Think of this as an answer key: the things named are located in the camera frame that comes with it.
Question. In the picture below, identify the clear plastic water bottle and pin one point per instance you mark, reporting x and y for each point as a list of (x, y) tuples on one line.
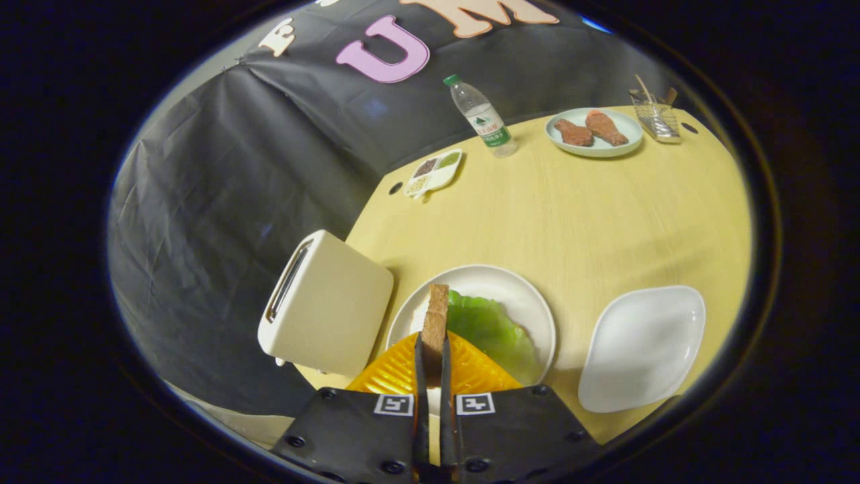
[(484, 121)]

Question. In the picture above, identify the white toaster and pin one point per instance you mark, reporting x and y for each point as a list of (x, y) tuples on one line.
[(336, 309)]

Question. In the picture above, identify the plain toast bread slice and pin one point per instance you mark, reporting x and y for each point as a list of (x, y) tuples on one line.
[(435, 323)]

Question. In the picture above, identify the black backdrop cloth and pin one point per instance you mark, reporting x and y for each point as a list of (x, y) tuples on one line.
[(222, 175)]

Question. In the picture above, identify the white square plate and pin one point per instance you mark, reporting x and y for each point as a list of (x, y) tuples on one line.
[(638, 349)]

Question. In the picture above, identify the green lettuce leaf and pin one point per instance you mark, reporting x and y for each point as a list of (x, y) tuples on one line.
[(494, 333)]

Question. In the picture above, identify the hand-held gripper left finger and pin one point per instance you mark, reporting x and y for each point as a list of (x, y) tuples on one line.
[(421, 403)]

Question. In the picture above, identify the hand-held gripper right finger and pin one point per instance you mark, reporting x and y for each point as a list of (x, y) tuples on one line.
[(447, 417)]

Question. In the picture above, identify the brown fried meat piece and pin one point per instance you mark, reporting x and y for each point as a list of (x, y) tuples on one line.
[(606, 128), (574, 133)]

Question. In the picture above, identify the white divided condiment dish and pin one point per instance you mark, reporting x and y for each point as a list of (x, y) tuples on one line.
[(433, 175)]

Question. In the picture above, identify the pale green oval plate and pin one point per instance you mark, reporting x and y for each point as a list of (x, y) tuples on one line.
[(628, 131)]

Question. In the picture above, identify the round beige plate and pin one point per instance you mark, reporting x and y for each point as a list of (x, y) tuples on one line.
[(510, 289)]

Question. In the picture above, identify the wooden utensil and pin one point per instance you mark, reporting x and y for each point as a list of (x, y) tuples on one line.
[(670, 96), (645, 89)]

